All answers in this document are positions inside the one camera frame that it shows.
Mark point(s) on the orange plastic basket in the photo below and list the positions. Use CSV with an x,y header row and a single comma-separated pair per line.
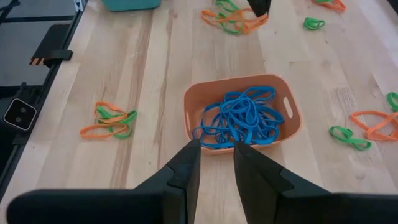
x,y
205,90

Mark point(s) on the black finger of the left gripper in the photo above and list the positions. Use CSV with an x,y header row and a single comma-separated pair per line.
x,y
259,7

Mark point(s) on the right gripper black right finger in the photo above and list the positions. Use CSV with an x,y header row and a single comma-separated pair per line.
x,y
295,207

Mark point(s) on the light teal plastic basket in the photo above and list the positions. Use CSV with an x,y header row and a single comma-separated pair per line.
x,y
130,4

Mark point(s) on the small white camera box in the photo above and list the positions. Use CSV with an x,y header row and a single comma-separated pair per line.
x,y
18,113

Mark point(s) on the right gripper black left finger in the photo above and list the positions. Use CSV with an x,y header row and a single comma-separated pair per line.
x,y
124,207

